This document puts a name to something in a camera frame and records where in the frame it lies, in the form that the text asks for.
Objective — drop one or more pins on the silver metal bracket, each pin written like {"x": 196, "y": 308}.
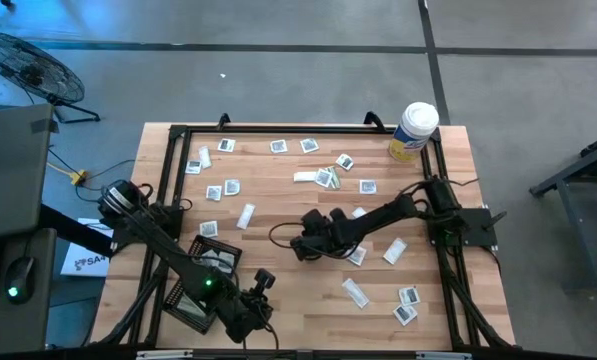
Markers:
{"x": 163, "y": 355}
{"x": 443, "y": 356}

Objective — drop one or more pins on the grey computer monitor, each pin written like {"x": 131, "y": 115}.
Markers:
{"x": 8, "y": 170}

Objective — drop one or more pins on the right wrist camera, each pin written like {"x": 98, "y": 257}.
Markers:
{"x": 314, "y": 221}

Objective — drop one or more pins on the Lysol wipes canister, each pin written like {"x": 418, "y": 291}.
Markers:
{"x": 418, "y": 120}

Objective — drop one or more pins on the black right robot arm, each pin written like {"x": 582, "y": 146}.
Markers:
{"x": 388, "y": 212}

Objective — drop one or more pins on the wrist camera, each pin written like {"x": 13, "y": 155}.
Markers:
{"x": 265, "y": 279}
{"x": 314, "y": 221}

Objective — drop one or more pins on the black desk support beam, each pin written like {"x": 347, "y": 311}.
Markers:
{"x": 73, "y": 230}

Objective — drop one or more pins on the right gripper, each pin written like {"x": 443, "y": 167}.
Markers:
{"x": 323, "y": 245}

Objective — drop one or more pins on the yellow power splitter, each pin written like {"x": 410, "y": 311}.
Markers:
{"x": 79, "y": 177}

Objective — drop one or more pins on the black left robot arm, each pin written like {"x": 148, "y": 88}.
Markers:
{"x": 178, "y": 256}

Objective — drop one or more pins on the black computer mouse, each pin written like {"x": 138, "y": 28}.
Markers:
{"x": 20, "y": 277}

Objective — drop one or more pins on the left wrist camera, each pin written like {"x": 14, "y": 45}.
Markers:
{"x": 265, "y": 279}

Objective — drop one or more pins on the black slotted plastic basket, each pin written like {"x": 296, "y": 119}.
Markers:
{"x": 198, "y": 245}
{"x": 174, "y": 305}

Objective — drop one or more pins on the white towelette packet dark band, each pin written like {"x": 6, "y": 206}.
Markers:
{"x": 218, "y": 260}

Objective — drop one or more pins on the black metal cart frame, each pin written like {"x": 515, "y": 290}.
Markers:
{"x": 578, "y": 164}

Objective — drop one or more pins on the green striped bandage wrapper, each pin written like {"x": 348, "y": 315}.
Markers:
{"x": 335, "y": 179}
{"x": 190, "y": 307}

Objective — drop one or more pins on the white paper packet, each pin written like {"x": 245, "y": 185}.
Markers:
{"x": 358, "y": 212}

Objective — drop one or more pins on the white box under table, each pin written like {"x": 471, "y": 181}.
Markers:
{"x": 85, "y": 262}

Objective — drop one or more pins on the dark grey desk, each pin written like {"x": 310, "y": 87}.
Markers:
{"x": 33, "y": 320}

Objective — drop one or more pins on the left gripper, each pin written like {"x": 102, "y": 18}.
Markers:
{"x": 245, "y": 317}

